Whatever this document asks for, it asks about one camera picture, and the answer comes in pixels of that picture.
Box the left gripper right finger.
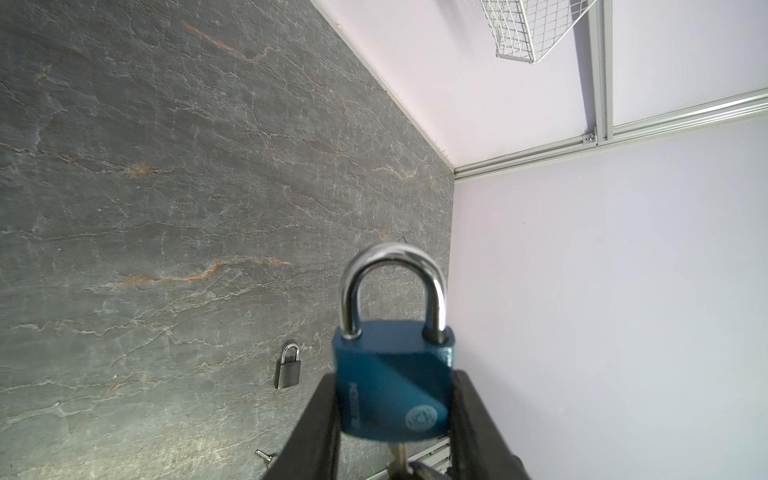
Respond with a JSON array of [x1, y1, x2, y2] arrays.
[[449, 370, 530, 480]]

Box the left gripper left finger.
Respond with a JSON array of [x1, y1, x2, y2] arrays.
[[263, 373, 341, 480]]

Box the key for blue padlock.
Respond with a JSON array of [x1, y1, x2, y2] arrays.
[[387, 443, 413, 480]]

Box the blue padlock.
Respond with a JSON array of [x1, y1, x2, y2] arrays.
[[332, 243, 455, 443]]

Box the silver key on table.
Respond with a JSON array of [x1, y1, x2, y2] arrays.
[[255, 449, 277, 469]]

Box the grey padlock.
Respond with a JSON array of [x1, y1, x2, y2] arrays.
[[275, 342, 301, 390]]

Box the aluminium front rail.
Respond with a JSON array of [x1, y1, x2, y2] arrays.
[[369, 437, 451, 480]]

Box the aluminium frame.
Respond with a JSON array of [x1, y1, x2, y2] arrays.
[[453, 1, 767, 181]]

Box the white wire basket long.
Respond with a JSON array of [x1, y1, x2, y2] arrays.
[[480, 0, 596, 64]]

